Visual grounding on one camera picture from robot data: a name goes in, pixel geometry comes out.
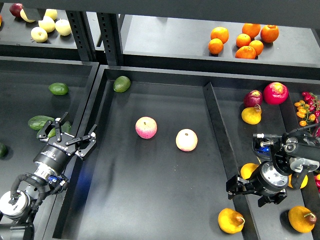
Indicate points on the pale yellow apple partly hidden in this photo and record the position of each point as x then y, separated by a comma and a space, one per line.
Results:
25, 18

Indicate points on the orange bottom front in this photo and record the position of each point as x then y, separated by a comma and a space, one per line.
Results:
246, 52

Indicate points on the pale yellow apple front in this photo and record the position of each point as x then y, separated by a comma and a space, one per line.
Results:
39, 35

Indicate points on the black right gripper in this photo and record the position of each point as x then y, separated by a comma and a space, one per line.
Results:
265, 182

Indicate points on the pale yellow apple middle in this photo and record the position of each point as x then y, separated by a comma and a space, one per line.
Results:
47, 23

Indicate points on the black centre tray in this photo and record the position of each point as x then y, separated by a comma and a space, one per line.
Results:
132, 188

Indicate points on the yellow pear near red apples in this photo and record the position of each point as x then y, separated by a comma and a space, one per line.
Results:
252, 115

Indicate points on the green avocado in centre tray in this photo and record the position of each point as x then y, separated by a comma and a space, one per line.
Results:
121, 84

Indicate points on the yellow pear bottom right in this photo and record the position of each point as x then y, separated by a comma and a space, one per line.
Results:
302, 219

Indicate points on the green avocado left middle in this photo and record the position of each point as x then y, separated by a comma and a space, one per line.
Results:
43, 133

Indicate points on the orange right middle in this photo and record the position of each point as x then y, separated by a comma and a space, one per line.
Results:
258, 46

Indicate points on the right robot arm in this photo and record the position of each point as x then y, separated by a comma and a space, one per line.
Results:
287, 159

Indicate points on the dark red apple on shelf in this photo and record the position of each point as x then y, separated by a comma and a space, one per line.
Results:
15, 9

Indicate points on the orange top left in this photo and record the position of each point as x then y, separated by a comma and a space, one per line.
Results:
220, 33

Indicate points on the pale yellow apple back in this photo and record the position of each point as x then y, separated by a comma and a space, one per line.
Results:
52, 13

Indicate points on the pink red apple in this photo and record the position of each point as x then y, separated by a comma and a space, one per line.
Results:
146, 127

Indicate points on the yellow pear with brown stem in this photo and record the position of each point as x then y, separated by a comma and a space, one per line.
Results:
230, 221

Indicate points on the green avocado upper left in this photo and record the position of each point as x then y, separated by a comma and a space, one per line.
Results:
58, 88

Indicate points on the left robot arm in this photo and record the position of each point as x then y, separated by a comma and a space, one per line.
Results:
21, 203

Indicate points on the orange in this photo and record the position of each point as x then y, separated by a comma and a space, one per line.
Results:
220, 33
246, 52
258, 46
243, 40
269, 33
251, 29
215, 46

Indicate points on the orange centre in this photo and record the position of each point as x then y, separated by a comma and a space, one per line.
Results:
243, 40

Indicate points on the black shelf upright post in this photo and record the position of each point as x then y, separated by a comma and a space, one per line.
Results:
110, 34

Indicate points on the dark avocado at left edge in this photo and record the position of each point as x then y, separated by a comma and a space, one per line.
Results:
3, 150

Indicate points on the bright red apple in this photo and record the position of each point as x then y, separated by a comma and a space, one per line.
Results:
275, 93

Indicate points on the green avocado left top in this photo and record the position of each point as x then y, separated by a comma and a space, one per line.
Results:
37, 122

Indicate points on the dark avocado by tray wall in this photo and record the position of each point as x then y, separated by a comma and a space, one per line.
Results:
66, 127

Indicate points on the black right tray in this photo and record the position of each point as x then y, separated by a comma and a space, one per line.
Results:
234, 138

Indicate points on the orange top right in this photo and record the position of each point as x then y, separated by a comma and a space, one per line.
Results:
269, 33

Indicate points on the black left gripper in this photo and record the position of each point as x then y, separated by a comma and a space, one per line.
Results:
59, 150

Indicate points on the orange lower left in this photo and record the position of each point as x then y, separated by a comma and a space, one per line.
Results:
215, 46

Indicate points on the orange top middle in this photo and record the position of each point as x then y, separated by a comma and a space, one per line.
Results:
251, 29

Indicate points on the pale yellow pink apple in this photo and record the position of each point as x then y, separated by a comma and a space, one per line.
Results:
186, 140

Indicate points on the cherry tomato bunch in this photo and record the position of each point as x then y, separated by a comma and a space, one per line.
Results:
308, 109

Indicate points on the red chili pepper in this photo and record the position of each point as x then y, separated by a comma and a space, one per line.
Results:
316, 132

